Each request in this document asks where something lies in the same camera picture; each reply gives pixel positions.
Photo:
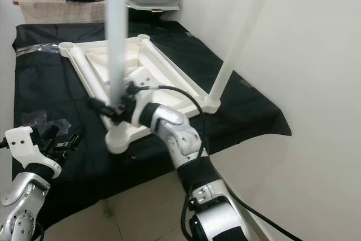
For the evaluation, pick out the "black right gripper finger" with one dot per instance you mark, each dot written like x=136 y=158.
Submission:
x=103 y=108

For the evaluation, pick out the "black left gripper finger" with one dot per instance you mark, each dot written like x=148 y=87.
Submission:
x=49 y=130
x=74 y=141

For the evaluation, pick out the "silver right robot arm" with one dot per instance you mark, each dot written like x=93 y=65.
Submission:
x=175 y=131

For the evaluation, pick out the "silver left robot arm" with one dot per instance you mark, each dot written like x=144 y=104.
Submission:
x=28 y=201

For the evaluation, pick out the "black wok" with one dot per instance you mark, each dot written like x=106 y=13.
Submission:
x=138 y=16

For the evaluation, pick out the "beige cloth covered bench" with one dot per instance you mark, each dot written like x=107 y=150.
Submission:
x=62 y=12

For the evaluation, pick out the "black table cloth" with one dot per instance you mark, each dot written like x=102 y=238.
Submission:
x=248 y=122

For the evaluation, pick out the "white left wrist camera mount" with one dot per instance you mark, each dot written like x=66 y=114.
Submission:
x=22 y=142

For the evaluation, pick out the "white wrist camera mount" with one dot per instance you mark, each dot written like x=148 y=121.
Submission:
x=141 y=77
x=22 y=142

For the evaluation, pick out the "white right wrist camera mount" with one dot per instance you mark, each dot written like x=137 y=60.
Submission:
x=141 y=77

